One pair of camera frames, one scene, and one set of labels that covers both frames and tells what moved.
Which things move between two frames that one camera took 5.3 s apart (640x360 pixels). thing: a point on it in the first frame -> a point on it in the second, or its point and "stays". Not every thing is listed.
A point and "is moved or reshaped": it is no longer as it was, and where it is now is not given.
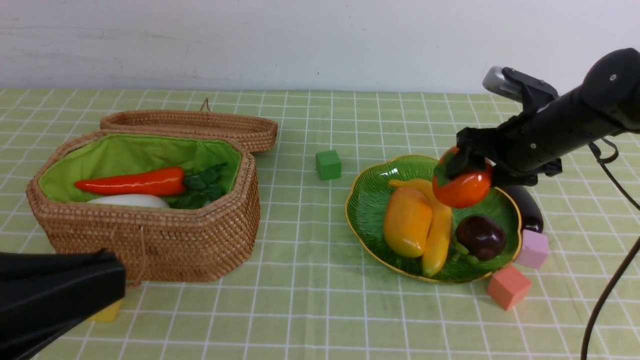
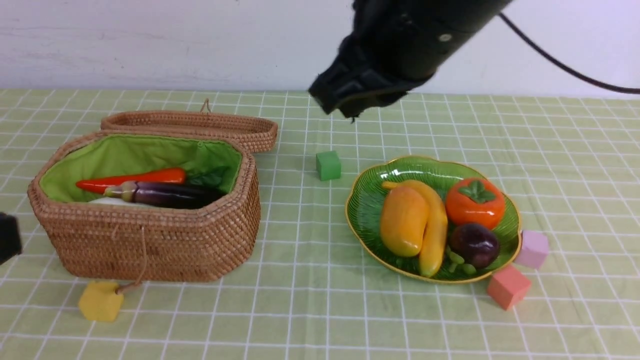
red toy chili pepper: [168, 181] stays
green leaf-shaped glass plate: [365, 206] stays
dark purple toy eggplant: [530, 216] -> [166, 195]
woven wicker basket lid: [256, 131] stays
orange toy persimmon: [462, 190] -> [475, 201]
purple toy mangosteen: [482, 235] is moved or reshaped
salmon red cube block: [508, 287] stays
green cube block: [328, 165] stays
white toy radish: [131, 200] stays
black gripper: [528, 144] -> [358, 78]
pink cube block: [535, 249] stays
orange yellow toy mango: [408, 221] stays
